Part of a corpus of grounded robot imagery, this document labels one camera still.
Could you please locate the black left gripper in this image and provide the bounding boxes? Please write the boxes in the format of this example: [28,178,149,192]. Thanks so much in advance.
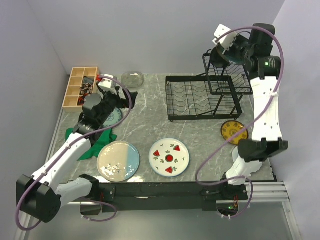
[98,86,138,125]

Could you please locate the black ceramic plate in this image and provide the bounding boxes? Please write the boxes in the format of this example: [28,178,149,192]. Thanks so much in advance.
[209,47,230,68]

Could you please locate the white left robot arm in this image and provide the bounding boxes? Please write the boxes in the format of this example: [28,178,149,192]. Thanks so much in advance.
[15,88,138,230]

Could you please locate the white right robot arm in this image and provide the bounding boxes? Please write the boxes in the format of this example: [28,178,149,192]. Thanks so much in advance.
[219,23,289,200]

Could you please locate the clear glass plate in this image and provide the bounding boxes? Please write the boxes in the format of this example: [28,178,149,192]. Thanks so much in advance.
[121,71,144,89]

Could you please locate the light blue patterned plate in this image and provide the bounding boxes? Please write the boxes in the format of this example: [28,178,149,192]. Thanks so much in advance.
[103,107,123,128]

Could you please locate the green cloth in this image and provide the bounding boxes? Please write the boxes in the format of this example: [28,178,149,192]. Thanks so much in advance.
[63,129,118,161]

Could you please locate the wooden compartment box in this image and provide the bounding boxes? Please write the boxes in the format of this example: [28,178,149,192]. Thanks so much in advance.
[62,66,100,113]

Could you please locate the beige and blue plate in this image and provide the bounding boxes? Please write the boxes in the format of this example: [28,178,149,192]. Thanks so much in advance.
[97,141,140,183]

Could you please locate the watermelon pattern white plate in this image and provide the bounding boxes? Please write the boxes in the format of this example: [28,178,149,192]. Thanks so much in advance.
[148,138,190,178]

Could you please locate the yellow patterned glass plate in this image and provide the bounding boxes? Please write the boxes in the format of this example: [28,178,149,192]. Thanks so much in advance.
[220,120,249,146]

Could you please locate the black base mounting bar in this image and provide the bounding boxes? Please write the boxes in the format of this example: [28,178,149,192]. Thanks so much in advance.
[93,182,249,211]

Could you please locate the pale blue scalloped plate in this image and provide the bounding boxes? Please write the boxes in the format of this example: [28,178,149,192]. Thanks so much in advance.
[232,146,242,168]

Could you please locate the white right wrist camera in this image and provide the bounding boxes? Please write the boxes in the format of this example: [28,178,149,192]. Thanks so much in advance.
[212,24,238,54]

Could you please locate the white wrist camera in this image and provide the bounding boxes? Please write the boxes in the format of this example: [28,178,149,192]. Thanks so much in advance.
[97,74,118,94]
[212,24,238,54]

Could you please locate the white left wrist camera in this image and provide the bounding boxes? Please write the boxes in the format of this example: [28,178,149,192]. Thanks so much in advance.
[97,74,118,94]

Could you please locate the tangled cables in box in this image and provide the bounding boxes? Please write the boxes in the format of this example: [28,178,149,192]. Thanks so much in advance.
[77,76,95,107]

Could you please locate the black wire dish rack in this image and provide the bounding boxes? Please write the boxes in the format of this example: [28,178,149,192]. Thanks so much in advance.
[165,50,253,122]

